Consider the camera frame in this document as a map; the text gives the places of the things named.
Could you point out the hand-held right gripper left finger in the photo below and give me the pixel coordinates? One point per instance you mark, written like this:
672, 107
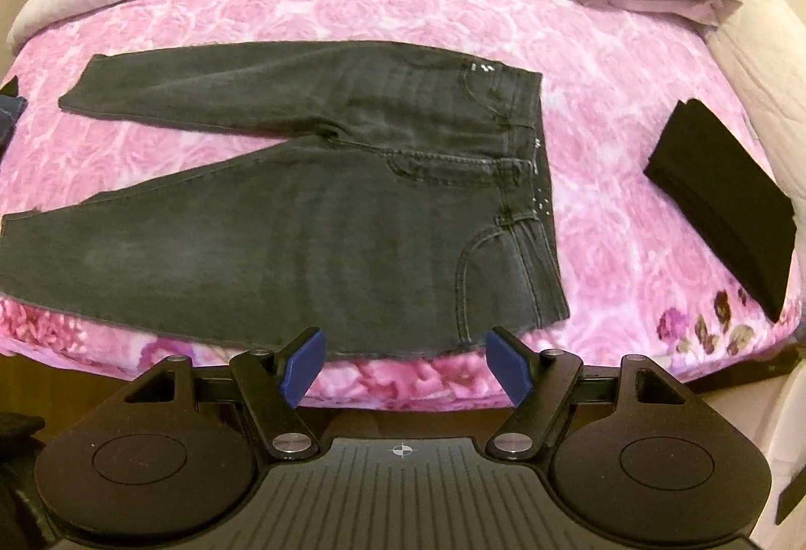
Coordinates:
305, 364

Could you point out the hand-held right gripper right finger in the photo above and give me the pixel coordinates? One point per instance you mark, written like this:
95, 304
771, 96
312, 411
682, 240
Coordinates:
507, 364

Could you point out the dark grey jeans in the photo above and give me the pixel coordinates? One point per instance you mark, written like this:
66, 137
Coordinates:
283, 235

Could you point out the pink floral blanket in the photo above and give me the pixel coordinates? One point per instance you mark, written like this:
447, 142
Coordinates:
629, 210

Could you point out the folded black cloth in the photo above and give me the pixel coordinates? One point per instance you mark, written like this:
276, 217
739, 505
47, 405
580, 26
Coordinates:
724, 197

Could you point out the white bedside table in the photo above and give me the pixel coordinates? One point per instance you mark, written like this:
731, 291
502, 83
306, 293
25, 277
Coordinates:
787, 430

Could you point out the dark blue cloth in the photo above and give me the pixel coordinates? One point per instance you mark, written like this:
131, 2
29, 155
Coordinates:
9, 112

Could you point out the cream quilted pillow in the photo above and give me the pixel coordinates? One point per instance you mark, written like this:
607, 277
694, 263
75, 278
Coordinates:
768, 59

